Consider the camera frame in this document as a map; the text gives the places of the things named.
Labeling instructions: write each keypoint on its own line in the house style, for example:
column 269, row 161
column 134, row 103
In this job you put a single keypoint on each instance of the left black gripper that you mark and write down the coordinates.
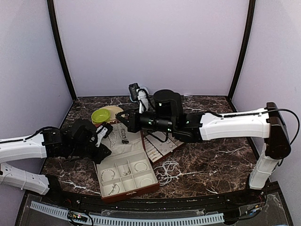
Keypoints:
column 99, row 157

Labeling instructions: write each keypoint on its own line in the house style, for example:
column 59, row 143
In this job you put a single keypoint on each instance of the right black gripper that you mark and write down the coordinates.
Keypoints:
column 131, row 124

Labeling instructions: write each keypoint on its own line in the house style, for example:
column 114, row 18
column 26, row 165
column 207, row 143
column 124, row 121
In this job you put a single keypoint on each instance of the small red jewelry tray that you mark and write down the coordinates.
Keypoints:
column 157, row 150

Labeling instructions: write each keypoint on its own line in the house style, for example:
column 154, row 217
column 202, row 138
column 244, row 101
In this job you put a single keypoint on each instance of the large red jewelry box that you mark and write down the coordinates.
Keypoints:
column 120, row 173

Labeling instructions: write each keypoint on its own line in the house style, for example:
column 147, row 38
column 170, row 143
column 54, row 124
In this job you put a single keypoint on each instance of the white bangle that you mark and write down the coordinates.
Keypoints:
column 146, row 182

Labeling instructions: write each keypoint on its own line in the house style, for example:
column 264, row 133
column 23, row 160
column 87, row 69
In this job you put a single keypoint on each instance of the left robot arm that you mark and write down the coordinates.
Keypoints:
column 27, row 148

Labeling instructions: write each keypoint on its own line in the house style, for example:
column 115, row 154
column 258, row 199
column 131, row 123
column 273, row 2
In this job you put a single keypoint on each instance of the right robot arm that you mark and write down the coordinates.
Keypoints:
column 266, row 123

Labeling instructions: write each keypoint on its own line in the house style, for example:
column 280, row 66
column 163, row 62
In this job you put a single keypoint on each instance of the green bowl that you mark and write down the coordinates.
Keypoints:
column 100, row 115

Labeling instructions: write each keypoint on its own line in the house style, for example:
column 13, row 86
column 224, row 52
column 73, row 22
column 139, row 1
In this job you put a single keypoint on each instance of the beige plate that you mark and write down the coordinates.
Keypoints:
column 114, row 110

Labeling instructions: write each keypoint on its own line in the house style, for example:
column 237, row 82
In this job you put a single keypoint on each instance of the white cable duct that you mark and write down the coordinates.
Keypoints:
column 123, row 218

